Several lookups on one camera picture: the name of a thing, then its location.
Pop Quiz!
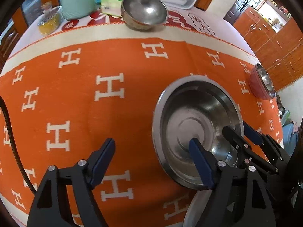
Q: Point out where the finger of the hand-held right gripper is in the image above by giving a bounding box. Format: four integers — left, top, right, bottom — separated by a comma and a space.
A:
243, 120, 291, 168
222, 126, 278, 175

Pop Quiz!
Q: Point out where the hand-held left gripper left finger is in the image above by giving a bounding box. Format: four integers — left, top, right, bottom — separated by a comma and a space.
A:
27, 138, 116, 227

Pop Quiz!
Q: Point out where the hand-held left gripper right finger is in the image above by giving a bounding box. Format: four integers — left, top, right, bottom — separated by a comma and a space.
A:
189, 138, 277, 227

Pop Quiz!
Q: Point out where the plain white plate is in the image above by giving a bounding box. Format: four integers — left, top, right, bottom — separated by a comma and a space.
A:
183, 190, 213, 227

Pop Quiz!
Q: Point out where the large steel bowl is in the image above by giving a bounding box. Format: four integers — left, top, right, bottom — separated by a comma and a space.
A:
152, 75, 245, 191

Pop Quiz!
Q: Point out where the pink steel-lined bowl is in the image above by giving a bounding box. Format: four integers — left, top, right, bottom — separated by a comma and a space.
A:
248, 63, 276, 100

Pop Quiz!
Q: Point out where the small steel bowl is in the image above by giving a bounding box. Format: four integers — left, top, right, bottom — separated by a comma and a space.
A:
121, 0, 168, 31

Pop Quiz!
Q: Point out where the person's blue jeans leg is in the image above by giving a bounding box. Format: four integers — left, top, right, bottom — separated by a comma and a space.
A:
282, 120, 301, 154

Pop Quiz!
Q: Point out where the orange patterned tablecloth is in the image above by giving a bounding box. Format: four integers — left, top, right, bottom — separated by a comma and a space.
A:
0, 21, 284, 227

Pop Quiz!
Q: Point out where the white red printed cloth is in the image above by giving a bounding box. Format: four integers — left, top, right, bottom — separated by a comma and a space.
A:
9, 5, 261, 59

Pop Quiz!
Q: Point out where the glass jar with yellow contents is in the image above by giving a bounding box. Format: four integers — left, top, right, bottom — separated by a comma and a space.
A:
37, 1, 63, 36

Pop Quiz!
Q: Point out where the green tissue pack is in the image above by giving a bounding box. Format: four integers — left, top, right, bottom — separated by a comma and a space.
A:
101, 0, 126, 15

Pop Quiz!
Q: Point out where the mint green canister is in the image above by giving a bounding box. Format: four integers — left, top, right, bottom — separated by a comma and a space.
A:
60, 0, 97, 20

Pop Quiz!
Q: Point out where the wooden wall cabinet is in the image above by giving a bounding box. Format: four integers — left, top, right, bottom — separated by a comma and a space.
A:
224, 0, 303, 91

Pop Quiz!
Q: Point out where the black cable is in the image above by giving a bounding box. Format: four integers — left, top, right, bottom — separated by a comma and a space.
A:
0, 96, 37, 193

